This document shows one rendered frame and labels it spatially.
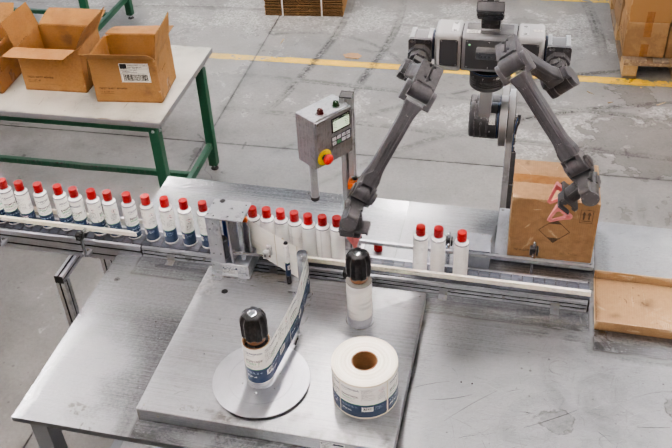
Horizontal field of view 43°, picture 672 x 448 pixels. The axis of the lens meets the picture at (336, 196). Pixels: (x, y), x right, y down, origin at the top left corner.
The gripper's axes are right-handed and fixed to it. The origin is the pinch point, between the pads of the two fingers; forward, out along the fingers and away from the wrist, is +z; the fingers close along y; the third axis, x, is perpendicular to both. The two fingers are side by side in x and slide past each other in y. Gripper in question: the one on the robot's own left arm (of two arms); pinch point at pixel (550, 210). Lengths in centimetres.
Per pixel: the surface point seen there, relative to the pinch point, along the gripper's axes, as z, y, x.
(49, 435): 131, 82, -91
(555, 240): 15.4, -12.5, 18.2
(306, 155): 40, 0, -73
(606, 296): 11.9, 2.8, 39.1
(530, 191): 8.3, -17.0, -1.1
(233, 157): 205, -179, -60
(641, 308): 4.7, 7.2, 47.9
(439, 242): 32.9, 5.9, -19.3
